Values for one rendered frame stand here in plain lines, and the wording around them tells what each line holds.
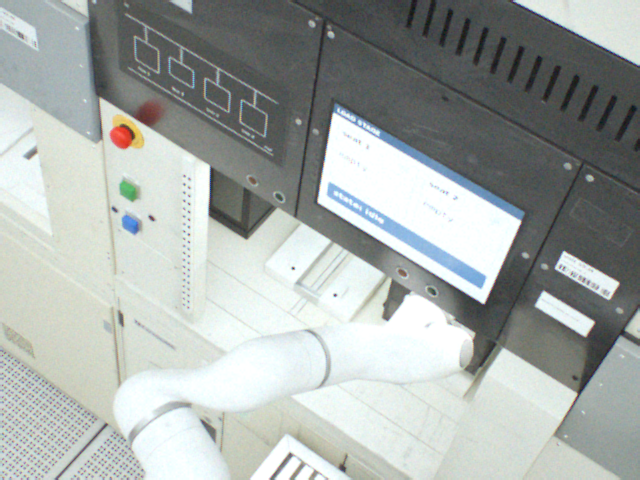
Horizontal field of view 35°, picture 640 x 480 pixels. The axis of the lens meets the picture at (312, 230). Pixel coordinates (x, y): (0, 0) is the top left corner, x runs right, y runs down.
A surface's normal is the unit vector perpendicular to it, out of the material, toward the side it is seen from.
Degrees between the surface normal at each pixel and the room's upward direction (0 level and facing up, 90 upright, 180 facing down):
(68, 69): 90
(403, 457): 0
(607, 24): 89
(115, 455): 0
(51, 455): 0
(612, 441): 90
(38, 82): 90
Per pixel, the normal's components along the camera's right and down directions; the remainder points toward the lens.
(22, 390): 0.11, -0.58
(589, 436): -0.57, 0.63
